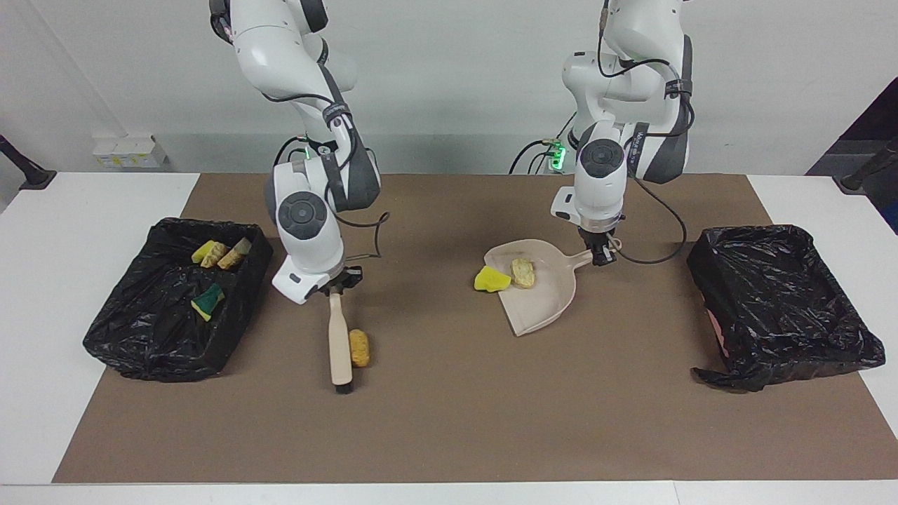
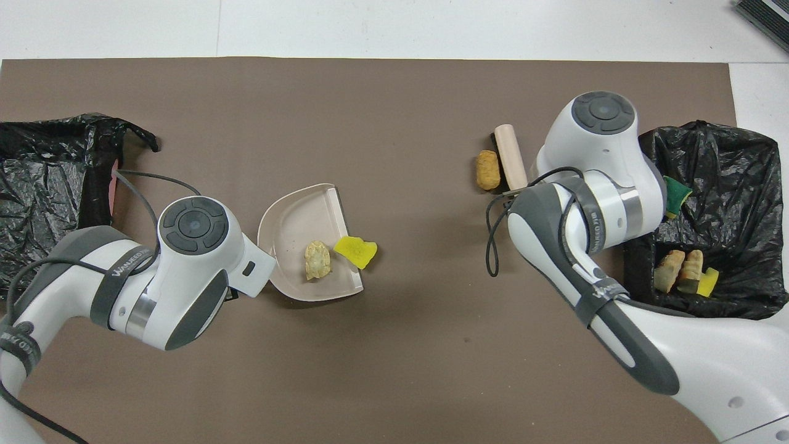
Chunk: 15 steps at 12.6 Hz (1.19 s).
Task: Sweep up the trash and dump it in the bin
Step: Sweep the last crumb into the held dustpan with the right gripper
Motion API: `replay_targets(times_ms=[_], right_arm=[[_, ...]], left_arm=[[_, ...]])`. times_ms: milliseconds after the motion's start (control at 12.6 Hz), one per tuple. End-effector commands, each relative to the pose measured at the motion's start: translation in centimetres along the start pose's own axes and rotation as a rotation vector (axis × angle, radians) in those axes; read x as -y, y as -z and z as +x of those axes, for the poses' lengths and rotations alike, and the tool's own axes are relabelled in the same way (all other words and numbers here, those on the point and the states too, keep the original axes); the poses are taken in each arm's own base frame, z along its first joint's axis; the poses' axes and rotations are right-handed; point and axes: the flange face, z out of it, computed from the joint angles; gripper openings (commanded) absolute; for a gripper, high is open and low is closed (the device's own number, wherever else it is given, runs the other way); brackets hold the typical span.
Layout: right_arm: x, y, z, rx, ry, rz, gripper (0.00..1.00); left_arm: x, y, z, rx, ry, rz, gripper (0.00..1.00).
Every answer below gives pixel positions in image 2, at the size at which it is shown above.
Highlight brown corn cob piece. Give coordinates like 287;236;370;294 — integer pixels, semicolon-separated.
475;150;502;191

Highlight beige hand brush black bristles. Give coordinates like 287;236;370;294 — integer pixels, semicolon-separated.
490;124;529;192

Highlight beige plastic dustpan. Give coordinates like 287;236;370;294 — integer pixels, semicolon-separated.
257;183;364;303

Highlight black bag lined pink bin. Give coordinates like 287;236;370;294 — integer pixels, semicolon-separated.
0;113;160;300

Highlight torn crusty bread piece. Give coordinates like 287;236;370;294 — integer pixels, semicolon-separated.
653;249;685;294
678;249;705;294

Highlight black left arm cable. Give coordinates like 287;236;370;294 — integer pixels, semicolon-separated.
0;170;204;444

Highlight grey ribbed device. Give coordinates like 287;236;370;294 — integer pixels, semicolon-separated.
732;0;789;53

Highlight brown table mat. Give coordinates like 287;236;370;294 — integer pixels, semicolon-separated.
0;57;774;444

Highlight pale bread chunk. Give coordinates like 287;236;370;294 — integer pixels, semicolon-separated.
305;240;333;281

